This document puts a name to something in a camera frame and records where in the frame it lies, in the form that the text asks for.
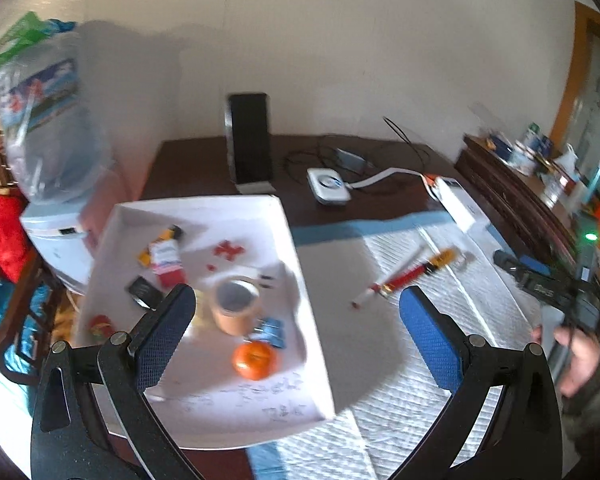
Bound red wooden chair cushion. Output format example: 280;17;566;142
0;195;31;283

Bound white round wireless charger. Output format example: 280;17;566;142
306;168;351;206

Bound red white small box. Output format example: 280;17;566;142
150;240;186;289

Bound red small cylinder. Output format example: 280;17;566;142
88;314;116;344

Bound white charging cable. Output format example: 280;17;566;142
346;167;429;191

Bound black cable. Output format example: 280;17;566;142
284;115;434;187

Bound white cardboard tray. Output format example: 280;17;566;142
72;195;335;450

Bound blue water jug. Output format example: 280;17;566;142
0;32;112;204

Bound green plastic bag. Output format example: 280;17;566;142
0;11;76;67

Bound white power bank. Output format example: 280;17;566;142
434;177;481;232

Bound black upright phone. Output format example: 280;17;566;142
224;93;275;194

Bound yellow black small box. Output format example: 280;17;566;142
136;224;183;268

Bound grey small adapter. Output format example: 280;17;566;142
335;148;367;174

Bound person's right hand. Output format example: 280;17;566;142
553;326;600;398

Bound white quilted blue-edged mat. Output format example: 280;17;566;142
248;212;562;479

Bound black power adapter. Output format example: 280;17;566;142
125;276;164;310

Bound red scattered pills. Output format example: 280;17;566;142
206;240;246;272

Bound dark wooden sideboard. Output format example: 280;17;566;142
454;134;577;270

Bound red yellow pen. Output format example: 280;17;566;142
351;247;460;309

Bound orange tangerine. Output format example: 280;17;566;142
232;341;277;382

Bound carved wooden chair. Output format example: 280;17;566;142
0;132;65;387

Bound blue binder clip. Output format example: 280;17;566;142
250;316;286;349

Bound tan tape roll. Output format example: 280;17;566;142
209;275;262;336

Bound white water dispenser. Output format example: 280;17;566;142
20;195;114;295

